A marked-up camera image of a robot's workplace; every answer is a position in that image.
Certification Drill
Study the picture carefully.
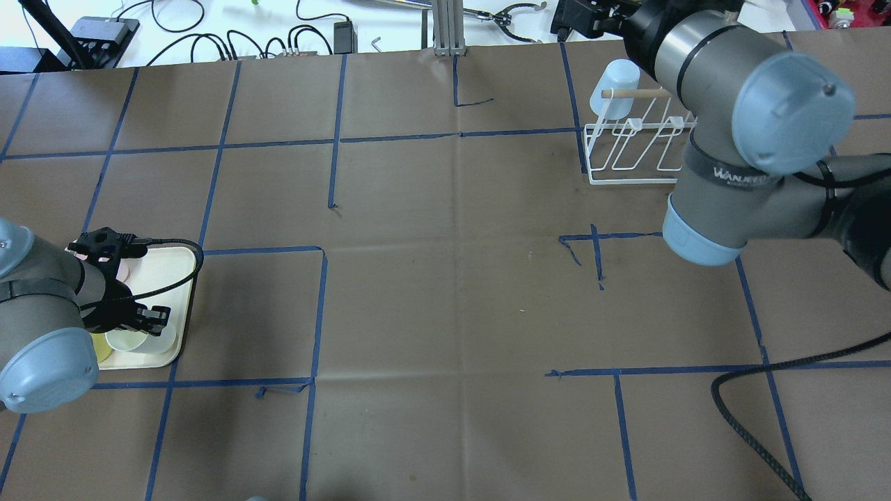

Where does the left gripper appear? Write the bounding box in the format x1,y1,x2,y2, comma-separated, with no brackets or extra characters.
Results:
82,279,172,338

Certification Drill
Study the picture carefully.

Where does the cream cup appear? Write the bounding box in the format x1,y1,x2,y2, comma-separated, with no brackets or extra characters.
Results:
104,326,178,355

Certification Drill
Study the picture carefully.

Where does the light blue cup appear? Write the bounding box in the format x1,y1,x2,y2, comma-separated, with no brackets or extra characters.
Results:
589,59,640,120

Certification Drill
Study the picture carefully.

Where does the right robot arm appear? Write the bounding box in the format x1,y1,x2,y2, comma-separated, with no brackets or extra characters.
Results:
622,1,889,289

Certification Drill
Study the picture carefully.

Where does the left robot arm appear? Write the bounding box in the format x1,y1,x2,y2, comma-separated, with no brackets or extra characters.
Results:
1,219,171,413

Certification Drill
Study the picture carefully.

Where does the pink cup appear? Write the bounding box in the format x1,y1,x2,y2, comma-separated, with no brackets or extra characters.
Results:
73,251,143,287

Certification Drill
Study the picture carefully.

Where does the yellow cup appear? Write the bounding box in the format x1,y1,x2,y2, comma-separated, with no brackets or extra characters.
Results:
91,333,113,363

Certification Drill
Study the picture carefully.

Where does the cream plastic tray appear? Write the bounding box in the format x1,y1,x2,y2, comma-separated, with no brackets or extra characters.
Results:
99,244,196,371

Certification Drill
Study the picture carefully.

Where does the black power adapter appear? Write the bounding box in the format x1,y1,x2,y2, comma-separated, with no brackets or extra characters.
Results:
332,20,358,54

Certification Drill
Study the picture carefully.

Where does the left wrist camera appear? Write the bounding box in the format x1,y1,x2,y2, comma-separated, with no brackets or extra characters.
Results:
65,226,152,263

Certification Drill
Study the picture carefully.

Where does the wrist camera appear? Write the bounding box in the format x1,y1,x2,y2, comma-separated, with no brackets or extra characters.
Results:
65,226,152,263
550,1,626,42

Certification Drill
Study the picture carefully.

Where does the aluminium frame post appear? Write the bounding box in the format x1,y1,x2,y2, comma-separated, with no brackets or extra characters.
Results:
432,0,466,56

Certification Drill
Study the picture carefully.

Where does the white wire cup rack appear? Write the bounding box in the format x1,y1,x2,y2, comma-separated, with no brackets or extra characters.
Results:
583,88,697,186

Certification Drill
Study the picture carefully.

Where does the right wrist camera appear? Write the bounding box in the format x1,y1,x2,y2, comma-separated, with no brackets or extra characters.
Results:
550,1,626,42

